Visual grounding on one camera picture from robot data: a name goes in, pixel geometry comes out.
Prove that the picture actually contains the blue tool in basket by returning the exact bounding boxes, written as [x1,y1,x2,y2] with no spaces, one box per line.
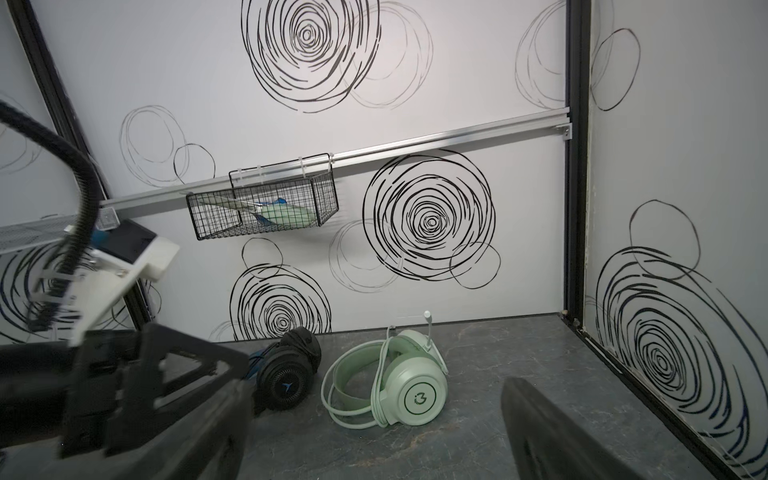
[253,202,289,225]

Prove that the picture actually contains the mint green headphones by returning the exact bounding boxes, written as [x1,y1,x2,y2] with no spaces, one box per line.
[320,311,449,430]

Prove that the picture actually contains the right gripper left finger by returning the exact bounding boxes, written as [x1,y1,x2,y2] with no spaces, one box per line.
[35,381,252,479]

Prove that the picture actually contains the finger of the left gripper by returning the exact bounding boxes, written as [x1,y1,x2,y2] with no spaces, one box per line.
[105,324,248,453]

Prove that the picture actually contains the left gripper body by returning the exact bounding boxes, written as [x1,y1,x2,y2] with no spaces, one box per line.
[59,330,140,456]

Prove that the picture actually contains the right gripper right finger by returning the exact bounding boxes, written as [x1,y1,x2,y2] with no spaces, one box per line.
[501,377,640,480]

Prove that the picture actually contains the white mesh wall shelf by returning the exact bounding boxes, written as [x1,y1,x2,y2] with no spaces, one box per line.
[1,216,77,254]

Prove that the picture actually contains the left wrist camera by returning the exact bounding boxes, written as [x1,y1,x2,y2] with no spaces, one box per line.
[29,218,181,349]

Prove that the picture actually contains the black gaming headphones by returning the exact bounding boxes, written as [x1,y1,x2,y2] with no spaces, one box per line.
[244,327,322,416]

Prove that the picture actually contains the green brush in basket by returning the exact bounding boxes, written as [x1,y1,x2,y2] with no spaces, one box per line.
[199,195,316,228]

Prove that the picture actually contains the black wire wall basket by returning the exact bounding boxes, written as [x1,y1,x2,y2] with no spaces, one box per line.
[185,153,339,241]

